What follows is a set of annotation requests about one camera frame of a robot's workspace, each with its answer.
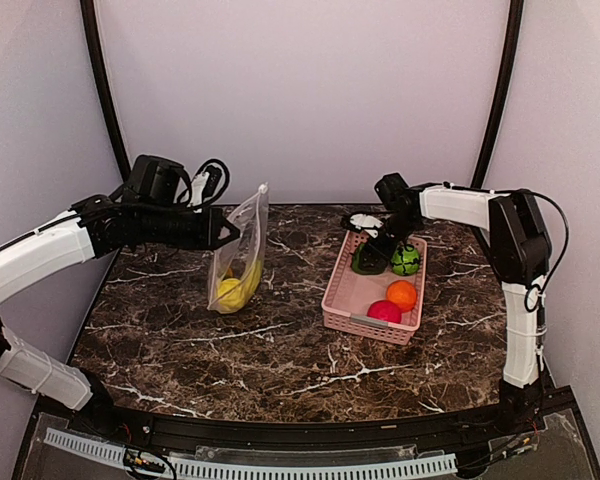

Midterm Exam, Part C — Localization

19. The right black frame post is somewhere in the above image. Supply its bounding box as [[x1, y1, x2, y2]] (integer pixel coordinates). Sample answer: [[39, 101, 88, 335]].
[[471, 0, 525, 188]]

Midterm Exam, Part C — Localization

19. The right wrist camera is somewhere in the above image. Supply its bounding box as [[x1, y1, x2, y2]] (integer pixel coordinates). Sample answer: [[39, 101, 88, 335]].
[[340, 212, 383, 238]]

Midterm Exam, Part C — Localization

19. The left black frame post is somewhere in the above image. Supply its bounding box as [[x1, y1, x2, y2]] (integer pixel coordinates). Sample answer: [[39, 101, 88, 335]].
[[79, 0, 131, 180]]

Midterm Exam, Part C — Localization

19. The orange fruit toy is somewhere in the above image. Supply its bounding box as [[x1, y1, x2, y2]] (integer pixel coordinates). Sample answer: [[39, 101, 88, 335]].
[[386, 280, 418, 312]]

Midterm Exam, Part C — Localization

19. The green watermelon toy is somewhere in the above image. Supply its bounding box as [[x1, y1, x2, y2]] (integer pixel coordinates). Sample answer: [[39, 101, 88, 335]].
[[390, 244, 421, 276]]

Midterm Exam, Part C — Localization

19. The clear polka dot zip bag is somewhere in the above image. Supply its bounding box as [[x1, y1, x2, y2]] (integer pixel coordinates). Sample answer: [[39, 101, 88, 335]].
[[207, 183, 269, 313]]

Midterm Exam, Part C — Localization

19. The black frame post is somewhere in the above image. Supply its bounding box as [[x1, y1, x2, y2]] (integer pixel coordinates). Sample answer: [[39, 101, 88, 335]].
[[79, 0, 131, 180], [471, 0, 525, 188]]

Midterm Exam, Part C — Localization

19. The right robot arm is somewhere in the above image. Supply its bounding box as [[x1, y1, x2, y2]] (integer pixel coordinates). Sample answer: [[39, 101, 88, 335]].
[[341, 173, 551, 389]]

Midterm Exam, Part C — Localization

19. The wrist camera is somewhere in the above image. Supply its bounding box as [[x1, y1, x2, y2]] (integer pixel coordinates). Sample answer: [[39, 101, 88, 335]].
[[340, 212, 383, 238], [190, 166, 221, 213]]

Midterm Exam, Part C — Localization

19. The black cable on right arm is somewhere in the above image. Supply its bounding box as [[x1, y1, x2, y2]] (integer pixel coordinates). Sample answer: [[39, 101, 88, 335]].
[[524, 192, 571, 351]]

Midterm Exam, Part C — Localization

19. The green bell pepper toy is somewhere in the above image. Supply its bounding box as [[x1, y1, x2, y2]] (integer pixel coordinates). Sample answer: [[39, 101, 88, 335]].
[[351, 243, 388, 275]]

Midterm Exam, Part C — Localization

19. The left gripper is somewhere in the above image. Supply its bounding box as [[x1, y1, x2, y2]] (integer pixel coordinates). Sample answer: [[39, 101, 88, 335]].
[[139, 203, 240, 249]]

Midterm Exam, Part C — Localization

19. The black front rail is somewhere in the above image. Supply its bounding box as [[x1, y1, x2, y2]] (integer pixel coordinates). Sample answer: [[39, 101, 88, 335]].
[[57, 379, 548, 452]]

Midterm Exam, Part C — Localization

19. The red apple toy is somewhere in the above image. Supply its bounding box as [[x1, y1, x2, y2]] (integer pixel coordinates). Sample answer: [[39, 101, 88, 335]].
[[366, 300, 402, 324]]

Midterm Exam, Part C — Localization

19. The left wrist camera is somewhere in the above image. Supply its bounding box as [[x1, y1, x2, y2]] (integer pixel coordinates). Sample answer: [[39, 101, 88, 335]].
[[190, 166, 221, 213]]

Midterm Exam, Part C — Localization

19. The black cable on left wrist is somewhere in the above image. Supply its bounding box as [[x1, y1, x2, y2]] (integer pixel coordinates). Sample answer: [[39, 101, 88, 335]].
[[177, 158, 231, 206]]

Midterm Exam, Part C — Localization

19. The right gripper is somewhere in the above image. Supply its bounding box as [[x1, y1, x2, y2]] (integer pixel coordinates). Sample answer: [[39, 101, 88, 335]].
[[359, 211, 421, 269]]

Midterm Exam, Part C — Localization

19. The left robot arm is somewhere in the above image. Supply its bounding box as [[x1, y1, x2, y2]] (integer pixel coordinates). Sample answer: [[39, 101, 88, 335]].
[[0, 155, 240, 436]]

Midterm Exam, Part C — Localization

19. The pink perforated plastic basket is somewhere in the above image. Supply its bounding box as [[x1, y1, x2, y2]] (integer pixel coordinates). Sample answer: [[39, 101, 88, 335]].
[[321, 232, 427, 345]]

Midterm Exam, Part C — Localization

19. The yellow pear toy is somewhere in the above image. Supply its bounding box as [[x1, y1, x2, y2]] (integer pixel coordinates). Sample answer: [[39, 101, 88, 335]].
[[215, 278, 247, 314]]

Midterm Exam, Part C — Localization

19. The white slotted cable duct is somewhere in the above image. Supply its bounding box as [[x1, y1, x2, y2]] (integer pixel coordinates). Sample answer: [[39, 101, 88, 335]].
[[43, 427, 458, 480]]

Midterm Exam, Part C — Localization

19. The yellow banana toy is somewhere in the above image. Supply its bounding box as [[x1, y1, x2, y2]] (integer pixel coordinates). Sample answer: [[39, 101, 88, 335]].
[[241, 260, 263, 302]]

